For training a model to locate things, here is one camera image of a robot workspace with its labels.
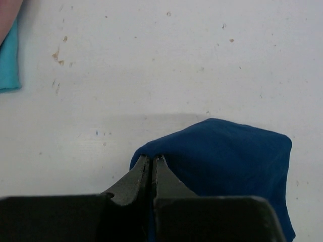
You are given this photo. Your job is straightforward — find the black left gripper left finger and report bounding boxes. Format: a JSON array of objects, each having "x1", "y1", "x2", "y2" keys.
[{"x1": 102, "y1": 155, "x2": 150, "y2": 207}]

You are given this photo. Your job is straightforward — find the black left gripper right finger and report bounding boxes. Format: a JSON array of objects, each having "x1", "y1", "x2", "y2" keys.
[{"x1": 154, "y1": 156, "x2": 197, "y2": 200}]

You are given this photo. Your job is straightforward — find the dark blue t shirt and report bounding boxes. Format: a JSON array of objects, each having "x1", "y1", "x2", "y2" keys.
[{"x1": 130, "y1": 118, "x2": 296, "y2": 241}]

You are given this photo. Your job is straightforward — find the turquoise folded t shirt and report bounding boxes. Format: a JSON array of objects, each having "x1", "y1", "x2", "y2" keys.
[{"x1": 0, "y1": 20, "x2": 21, "y2": 93}]

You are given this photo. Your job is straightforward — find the beige folded t shirt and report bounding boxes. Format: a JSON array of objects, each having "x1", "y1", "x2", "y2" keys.
[{"x1": 0, "y1": 0, "x2": 23, "y2": 44}]

